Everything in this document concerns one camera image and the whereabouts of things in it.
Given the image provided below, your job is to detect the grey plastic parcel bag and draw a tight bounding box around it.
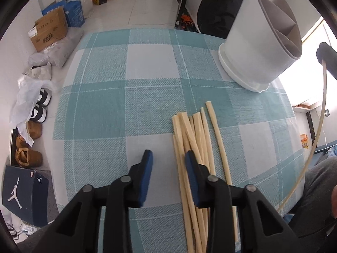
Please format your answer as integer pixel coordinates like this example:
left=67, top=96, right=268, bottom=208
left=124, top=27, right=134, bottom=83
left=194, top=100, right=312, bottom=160
left=28, top=27, right=83, bottom=68

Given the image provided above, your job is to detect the wooden chopstick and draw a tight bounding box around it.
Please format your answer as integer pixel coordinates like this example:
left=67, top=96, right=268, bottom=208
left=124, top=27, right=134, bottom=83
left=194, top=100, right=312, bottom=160
left=206, top=101, right=238, bottom=242
left=277, top=59, right=327, bottom=211
left=173, top=135, right=195, bottom=253
left=193, top=113, right=209, bottom=233
left=173, top=115, right=203, bottom=252
left=178, top=112, right=208, bottom=252
left=201, top=107, right=216, bottom=175

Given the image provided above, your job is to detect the white grey utensil holder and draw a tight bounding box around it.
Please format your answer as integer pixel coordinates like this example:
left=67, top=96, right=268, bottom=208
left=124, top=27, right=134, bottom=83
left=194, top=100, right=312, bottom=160
left=218, top=0, right=302, bottom=93

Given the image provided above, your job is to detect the grey trouser leg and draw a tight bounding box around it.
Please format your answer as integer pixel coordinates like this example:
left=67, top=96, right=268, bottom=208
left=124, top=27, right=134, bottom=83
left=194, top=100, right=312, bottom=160
left=289, top=156, right=336, bottom=236

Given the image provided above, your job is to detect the white plastic bag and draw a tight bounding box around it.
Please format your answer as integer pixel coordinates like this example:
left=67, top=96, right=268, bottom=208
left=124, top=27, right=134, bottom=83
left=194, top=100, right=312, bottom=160
left=9, top=75, right=58, bottom=146

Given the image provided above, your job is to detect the black metal rack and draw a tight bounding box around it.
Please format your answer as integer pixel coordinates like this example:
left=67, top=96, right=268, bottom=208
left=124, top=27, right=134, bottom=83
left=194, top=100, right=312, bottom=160
left=174, top=0, right=198, bottom=33

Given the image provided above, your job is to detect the brown shoe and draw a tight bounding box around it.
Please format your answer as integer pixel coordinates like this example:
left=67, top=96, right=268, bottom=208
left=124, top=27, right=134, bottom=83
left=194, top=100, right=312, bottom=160
left=15, top=121, right=42, bottom=148
left=15, top=147, right=43, bottom=168

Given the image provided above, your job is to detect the teal white checkered tablecloth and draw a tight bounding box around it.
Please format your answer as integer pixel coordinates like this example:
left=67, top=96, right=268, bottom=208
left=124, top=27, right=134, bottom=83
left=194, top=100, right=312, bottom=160
left=51, top=29, right=304, bottom=252

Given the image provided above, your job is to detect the blue cardboard box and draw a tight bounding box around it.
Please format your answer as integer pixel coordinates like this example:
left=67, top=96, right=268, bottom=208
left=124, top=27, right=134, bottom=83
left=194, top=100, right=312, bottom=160
left=42, top=0, right=84, bottom=27

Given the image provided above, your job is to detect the person's right hand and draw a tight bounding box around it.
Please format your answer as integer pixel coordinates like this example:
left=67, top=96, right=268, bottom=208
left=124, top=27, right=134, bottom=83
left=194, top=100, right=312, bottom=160
left=331, top=186, right=337, bottom=219

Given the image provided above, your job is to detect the orange snack packet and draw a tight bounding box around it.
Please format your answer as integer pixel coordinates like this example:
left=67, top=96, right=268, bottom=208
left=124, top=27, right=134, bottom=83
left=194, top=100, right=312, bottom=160
left=300, top=134, right=310, bottom=149

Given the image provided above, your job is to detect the black white sneaker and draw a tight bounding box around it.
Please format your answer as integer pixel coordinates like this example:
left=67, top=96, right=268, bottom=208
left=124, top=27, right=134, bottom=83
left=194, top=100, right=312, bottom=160
left=37, top=88, right=51, bottom=107
left=30, top=104, right=47, bottom=123

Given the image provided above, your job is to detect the black backpack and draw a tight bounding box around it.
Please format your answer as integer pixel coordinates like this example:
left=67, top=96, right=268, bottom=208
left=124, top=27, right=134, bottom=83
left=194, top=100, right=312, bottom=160
left=197, top=0, right=243, bottom=39

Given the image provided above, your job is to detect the brown cardboard box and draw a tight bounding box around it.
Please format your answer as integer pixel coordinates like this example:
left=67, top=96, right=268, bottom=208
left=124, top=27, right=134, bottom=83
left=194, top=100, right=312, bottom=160
left=28, top=6, right=68, bottom=52

